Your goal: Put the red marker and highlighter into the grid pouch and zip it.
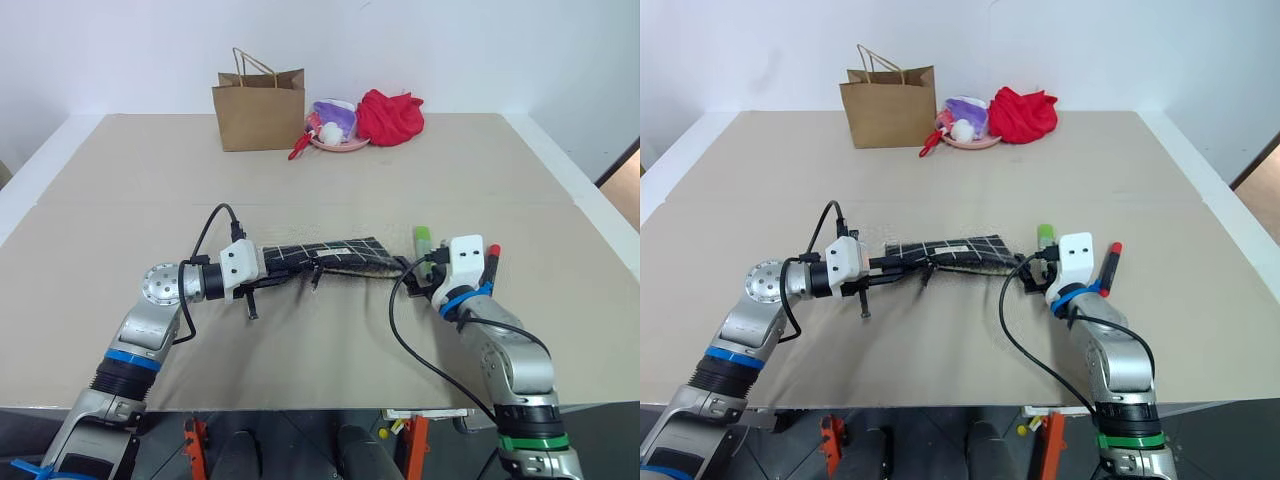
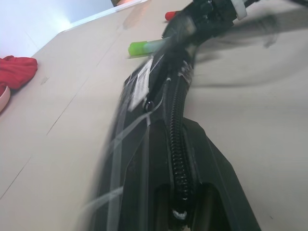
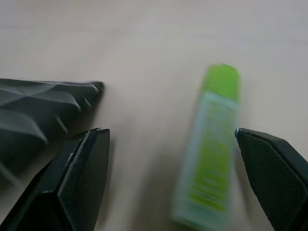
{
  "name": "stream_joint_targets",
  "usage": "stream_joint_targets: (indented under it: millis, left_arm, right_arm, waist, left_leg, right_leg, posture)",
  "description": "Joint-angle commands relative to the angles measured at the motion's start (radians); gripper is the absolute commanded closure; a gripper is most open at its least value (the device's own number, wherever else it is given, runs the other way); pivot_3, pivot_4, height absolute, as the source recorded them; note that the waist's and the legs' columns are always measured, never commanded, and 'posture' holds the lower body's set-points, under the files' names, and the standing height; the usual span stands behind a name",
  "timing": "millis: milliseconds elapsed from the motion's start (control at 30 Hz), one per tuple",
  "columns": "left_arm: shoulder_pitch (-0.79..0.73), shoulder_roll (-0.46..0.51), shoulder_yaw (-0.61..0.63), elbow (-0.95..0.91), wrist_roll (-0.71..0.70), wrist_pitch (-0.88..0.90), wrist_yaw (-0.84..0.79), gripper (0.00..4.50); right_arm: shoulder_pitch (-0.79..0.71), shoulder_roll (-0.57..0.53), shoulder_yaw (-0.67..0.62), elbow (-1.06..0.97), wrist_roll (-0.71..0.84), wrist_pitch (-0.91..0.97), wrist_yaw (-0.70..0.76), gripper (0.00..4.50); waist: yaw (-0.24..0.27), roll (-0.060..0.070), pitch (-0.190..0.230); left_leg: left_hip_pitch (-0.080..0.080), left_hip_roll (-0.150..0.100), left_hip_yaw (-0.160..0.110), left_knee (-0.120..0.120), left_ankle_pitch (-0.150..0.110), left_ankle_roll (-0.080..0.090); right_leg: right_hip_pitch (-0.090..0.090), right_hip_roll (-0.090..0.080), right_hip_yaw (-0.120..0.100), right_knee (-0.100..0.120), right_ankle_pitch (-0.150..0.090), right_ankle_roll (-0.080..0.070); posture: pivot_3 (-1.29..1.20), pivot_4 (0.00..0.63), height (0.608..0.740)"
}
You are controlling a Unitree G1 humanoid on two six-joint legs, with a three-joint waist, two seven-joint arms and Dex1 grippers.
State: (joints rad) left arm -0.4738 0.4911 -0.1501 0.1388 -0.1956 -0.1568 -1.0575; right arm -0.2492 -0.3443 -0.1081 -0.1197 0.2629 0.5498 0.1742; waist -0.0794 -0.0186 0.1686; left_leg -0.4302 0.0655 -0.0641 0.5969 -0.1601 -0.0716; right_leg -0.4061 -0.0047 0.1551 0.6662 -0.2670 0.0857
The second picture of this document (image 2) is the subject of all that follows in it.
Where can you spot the green highlighter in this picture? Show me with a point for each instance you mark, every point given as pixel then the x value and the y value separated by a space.
pixel 138 48

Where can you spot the pink round rim object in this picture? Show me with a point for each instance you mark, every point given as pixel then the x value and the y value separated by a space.
pixel 4 98

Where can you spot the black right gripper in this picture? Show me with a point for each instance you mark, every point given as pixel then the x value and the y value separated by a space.
pixel 214 19

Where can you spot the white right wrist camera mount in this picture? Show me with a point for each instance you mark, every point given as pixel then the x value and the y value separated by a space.
pixel 239 8

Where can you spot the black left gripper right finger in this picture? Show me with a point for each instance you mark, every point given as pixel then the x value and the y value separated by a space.
pixel 216 183

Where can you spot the red marker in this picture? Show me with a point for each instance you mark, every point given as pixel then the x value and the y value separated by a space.
pixel 170 15

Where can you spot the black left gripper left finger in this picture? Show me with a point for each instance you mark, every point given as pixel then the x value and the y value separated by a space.
pixel 146 168

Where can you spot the black pouch with white grid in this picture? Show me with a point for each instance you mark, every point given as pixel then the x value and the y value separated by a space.
pixel 134 115

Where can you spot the red cloth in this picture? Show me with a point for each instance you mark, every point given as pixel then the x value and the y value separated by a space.
pixel 16 71

